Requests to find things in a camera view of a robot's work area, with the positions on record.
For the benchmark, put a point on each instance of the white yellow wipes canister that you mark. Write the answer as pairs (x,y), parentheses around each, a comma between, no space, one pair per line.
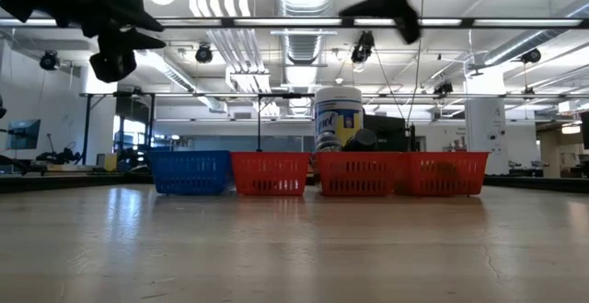
(338,109)

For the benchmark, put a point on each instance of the computer monitor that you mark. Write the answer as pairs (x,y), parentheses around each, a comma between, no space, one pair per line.
(23,133)

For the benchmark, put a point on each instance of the blue plastic basket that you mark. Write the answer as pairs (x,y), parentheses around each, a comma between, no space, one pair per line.
(191,171)

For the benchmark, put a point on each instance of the white round column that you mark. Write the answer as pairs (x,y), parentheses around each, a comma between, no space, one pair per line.
(485,128)

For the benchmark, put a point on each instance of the black background robot arm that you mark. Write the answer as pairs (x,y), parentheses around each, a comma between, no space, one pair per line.
(60,156)

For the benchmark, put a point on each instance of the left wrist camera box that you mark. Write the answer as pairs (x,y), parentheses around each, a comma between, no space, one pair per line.
(112,66)

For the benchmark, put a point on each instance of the black ceiling camera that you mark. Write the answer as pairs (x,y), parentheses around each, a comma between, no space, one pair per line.
(531,55)
(363,47)
(49,60)
(442,89)
(203,53)

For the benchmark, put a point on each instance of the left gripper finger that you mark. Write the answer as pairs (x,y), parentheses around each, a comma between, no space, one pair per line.
(133,40)
(135,10)

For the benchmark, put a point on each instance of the yellow box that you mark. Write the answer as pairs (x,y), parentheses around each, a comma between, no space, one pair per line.
(108,161)

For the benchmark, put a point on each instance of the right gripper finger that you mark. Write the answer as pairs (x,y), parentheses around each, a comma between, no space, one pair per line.
(391,6)

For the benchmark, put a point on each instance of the black metal frame stand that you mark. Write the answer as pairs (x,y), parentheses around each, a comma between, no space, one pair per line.
(285,95)
(86,128)

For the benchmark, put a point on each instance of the black box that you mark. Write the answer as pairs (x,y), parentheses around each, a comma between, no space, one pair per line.
(391,132)

